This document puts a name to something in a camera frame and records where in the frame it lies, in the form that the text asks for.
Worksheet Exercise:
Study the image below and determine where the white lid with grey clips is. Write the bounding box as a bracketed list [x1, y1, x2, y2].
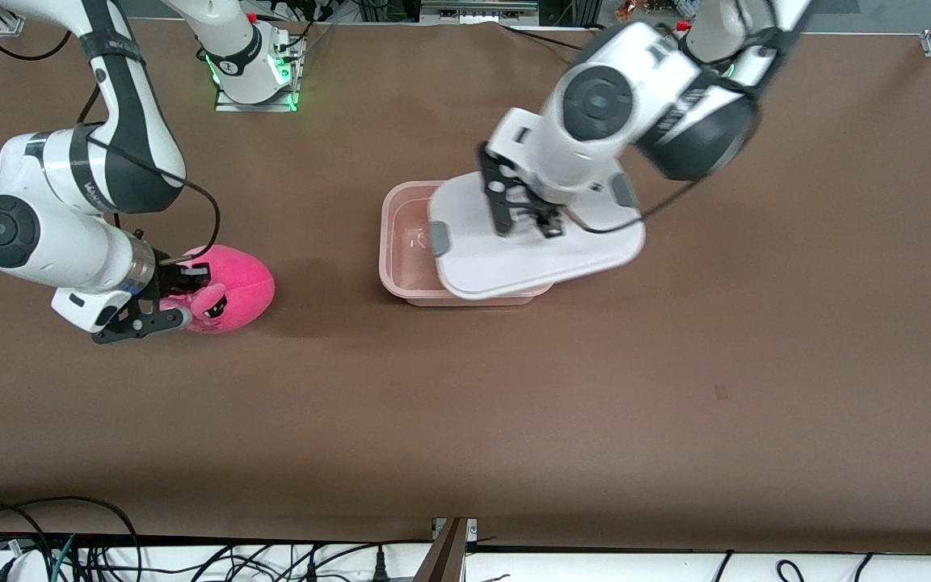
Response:
[428, 170, 647, 302]

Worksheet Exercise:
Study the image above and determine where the pink round plush toy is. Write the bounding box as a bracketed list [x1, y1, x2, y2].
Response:
[157, 245, 276, 334]

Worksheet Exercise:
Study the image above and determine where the pink plastic storage box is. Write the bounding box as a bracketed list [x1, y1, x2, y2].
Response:
[379, 180, 555, 308]

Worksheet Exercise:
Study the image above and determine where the grey metal device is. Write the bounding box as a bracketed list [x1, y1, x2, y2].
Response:
[421, 0, 539, 23]

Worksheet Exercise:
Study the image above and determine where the brown table mat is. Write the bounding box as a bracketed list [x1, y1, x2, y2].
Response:
[0, 18, 931, 544]

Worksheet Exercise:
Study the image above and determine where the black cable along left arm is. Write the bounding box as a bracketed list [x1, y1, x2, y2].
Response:
[567, 24, 794, 235]

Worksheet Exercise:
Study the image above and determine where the black cable lying on mat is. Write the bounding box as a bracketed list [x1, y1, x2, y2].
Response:
[502, 24, 596, 51]

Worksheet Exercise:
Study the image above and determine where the right arm silver base plate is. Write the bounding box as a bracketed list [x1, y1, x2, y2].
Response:
[215, 36, 305, 112]

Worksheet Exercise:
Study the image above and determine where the long looping black cable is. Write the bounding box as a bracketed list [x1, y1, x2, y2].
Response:
[0, 496, 143, 582]

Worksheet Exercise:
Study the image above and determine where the green cable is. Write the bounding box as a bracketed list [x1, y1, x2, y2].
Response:
[52, 533, 77, 582]

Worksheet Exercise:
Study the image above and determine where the metal corner bracket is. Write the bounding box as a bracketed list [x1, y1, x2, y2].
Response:
[432, 517, 478, 544]

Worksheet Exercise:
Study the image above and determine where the dark frame post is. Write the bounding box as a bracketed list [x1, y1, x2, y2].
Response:
[413, 519, 469, 582]

